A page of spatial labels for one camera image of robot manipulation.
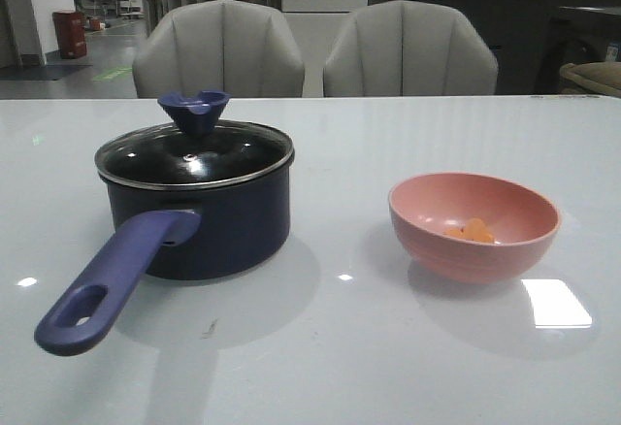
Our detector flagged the dark counter cabinet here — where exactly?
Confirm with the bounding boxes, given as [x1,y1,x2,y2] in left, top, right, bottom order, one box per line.
[369,0,620,95]

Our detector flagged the right grey chair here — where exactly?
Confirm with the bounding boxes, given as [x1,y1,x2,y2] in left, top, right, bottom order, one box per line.
[322,0,499,97]

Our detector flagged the pink bowl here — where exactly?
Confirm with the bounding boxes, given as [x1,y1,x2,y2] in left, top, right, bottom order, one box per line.
[388,172,561,283]

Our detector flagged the red bin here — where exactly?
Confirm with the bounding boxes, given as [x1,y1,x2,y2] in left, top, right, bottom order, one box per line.
[52,11,87,59]

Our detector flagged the left grey chair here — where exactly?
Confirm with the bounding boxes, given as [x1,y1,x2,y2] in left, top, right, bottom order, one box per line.
[132,0,305,98]

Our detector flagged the white cabinet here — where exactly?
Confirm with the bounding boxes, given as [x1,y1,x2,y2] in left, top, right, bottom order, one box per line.
[281,0,368,97]

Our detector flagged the beige sofa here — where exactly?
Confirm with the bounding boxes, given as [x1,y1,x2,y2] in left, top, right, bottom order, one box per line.
[559,61,621,98]

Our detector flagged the dark blue saucepan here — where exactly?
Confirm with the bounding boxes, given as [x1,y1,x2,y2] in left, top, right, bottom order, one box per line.
[33,121,296,358]

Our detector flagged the orange ham pieces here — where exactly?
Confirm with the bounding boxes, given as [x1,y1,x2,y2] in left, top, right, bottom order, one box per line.
[443,217,496,244]

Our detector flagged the glass lid blue knob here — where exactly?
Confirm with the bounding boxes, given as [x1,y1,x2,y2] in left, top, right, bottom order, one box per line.
[94,90,294,191]

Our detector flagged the grey chair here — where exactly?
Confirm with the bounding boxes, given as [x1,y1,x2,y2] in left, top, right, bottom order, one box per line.
[132,0,305,98]
[322,0,499,97]

